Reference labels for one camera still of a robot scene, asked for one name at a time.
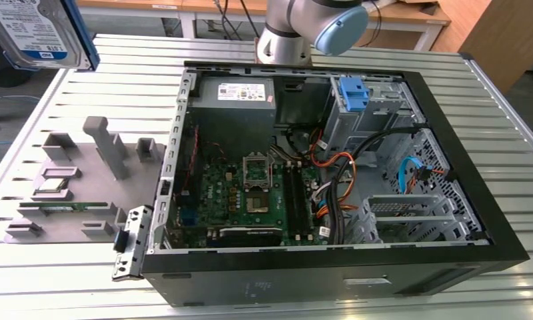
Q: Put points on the hard disk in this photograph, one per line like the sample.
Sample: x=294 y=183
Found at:
x=30 y=33

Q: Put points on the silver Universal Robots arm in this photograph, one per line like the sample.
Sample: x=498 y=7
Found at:
x=284 y=20

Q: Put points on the silver disk bay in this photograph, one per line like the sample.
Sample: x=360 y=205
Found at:
x=408 y=219

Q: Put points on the CPU socket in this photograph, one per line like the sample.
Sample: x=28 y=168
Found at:
x=256 y=202

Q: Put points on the black RAM slot bank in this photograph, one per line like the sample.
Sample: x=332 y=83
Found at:
x=294 y=200

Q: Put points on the green Dell motherboard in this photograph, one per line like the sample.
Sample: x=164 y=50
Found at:
x=217 y=186

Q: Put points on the grey power supply unit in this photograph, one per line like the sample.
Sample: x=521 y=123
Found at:
x=230 y=123

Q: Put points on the black graphics card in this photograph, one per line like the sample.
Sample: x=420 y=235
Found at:
x=248 y=235

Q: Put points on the blue board connector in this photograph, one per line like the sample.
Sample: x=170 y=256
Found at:
x=188 y=216

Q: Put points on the blue plastic drive latch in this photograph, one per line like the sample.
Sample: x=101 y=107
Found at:
x=353 y=95

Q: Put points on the silver optical drive cage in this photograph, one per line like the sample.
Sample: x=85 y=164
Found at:
x=381 y=113

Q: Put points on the silver expansion slot retainer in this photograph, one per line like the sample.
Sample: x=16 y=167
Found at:
x=133 y=233

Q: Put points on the black open PC case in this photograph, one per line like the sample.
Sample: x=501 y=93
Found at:
x=293 y=283

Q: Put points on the grey plastic parts rack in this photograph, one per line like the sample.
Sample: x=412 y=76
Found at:
x=97 y=190

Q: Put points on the silver CPU chip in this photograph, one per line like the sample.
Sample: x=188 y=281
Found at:
x=49 y=187

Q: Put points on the green RAM stick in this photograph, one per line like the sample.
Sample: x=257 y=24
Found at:
x=54 y=210

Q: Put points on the long wood-top desk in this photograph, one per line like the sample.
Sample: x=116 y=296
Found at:
x=137 y=4

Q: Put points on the black waste bin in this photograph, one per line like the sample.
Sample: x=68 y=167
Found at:
x=8 y=78

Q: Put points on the wooden cabinet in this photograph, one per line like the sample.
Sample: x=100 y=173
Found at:
x=506 y=33

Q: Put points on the wooden desk with white frame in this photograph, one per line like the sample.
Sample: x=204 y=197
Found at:
x=417 y=15

